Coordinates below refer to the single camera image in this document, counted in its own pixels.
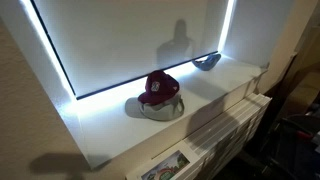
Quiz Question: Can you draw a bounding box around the blue-grey cloth cap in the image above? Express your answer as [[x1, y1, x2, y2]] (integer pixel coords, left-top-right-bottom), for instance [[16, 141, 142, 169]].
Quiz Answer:
[[191, 53, 222, 72]]

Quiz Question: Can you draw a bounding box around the maroon baseball cap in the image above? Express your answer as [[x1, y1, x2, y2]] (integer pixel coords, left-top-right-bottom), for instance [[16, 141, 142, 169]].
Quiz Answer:
[[137, 69, 181, 106]]

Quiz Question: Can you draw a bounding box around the grey baseball cap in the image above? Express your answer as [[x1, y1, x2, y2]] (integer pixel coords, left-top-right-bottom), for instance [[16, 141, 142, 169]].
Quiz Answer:
[[124, 94, 186, 122]]

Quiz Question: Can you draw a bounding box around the dark blind bottom bar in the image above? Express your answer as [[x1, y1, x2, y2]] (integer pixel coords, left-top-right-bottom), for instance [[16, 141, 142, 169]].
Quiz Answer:
[[75, 50, 220, 101]]

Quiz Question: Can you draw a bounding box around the white roller window blind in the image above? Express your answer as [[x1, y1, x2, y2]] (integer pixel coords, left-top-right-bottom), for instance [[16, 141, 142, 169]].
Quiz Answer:
[[31, 0, 232, 98]]

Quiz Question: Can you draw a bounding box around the colourful picture card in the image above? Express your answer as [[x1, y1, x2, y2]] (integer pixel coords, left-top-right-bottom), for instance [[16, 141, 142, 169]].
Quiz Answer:
[[141, 150, 191, 180]]

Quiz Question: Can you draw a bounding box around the brown cardboard box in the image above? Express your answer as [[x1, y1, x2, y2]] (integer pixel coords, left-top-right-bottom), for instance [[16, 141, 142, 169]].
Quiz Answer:
[[282, 70, 320, 118]]

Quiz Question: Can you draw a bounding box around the dark chair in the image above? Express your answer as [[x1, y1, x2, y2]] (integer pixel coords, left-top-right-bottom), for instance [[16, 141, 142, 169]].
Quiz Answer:
[[263, 114, 320, 180]]

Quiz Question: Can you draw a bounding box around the red handle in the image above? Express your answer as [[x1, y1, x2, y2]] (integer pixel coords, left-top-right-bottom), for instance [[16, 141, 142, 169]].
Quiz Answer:
[[297, 130, 315, 141]]

